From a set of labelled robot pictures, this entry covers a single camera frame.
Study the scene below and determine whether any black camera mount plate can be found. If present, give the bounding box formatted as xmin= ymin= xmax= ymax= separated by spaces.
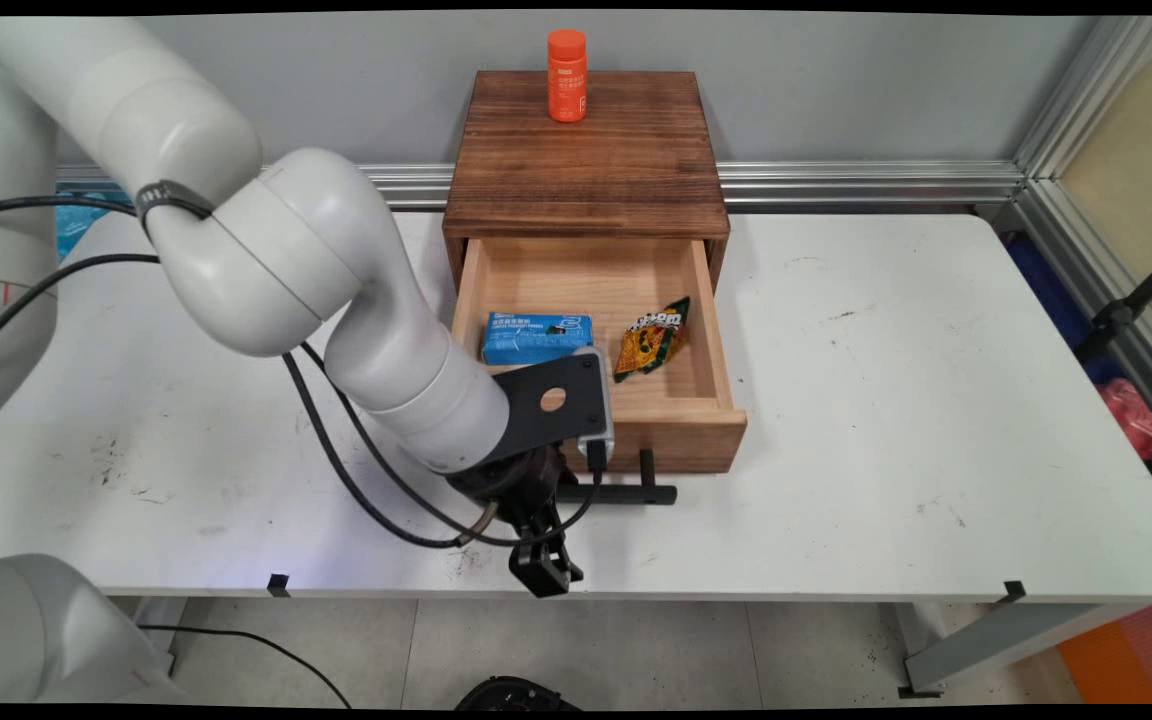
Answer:
xmin=479 ymin=355 xmax=607 ymax=467

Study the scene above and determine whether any thin black camera cable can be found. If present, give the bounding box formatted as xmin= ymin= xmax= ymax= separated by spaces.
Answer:
xmin=0 ymin=195 xmax=609 ymax=549

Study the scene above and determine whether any black floor cable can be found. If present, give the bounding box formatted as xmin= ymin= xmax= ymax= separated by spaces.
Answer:
xmin=139 ymin=624 xmax=353 ymax=709

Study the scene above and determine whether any orange box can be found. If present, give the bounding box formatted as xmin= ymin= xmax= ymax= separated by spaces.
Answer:
xmin=1056 ymin=603 xmax=1152 ymax=704

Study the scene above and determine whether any blue tissue box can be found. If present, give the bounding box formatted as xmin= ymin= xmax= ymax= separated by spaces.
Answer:
xmin=481 ymin=312 xmax=595 ymax=367

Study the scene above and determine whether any orange plastic bottle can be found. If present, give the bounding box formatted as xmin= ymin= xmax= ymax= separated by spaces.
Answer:
xmin=547 ymin=29 xmax=589 ymax=124

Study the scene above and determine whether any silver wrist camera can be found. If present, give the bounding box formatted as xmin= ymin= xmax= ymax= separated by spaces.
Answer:
xmin=574 ymin=347 xmax=618 ymax=473

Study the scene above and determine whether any wooden drawer with black handle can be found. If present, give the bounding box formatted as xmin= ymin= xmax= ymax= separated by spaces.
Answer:
xmin=450 ymin=237 xmax=749 ymax=507

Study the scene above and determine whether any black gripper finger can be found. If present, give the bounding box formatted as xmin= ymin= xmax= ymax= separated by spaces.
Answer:
xmin=509 ymin=510 xmax=584 ymax=599

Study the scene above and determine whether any dark blue bin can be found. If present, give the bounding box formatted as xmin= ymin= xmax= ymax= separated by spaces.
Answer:
xmin=1008 ymin=235 xmax=1119 ymax=383

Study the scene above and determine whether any black tripod stand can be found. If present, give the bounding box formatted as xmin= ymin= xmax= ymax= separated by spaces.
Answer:
xmin=1076 ymin=240 xmax=1152 ymax=366

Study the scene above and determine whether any aluminium wall rail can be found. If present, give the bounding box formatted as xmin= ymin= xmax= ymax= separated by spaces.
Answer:
xmin=56 ymin=162 xmax=1027 ymax=213

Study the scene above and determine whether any aluminium corner frame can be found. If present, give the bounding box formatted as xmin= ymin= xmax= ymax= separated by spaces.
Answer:
xmin=1011 ymin=15 xmax=1152 ymax=446

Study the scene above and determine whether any black round object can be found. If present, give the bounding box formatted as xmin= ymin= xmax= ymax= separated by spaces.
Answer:
xmin=454 ymin=676 xmax=583 ymax=711

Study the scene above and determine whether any yellow green snack packet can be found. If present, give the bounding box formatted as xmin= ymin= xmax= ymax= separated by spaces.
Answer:
xmin=613 ymin=296 xmax=693 ymax=385

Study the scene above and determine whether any red plastic bag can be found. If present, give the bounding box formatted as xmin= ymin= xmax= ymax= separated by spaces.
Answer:
xmin=1096 ymin=378 xmax=1152 ymax=461

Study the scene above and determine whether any blue patterned cloth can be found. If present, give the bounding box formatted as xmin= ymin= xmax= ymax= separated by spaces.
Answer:
xmin=56 ymin=203 xmax=105 ymax=263

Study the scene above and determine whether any grey metal table leg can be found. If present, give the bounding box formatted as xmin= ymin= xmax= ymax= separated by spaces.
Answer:
xmin=896 ymin=600 xmax=1152 ymax=699

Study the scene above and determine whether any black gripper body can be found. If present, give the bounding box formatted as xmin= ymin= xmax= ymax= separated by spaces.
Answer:
xmin=446 ymin=445 xmax=574 ymax=533

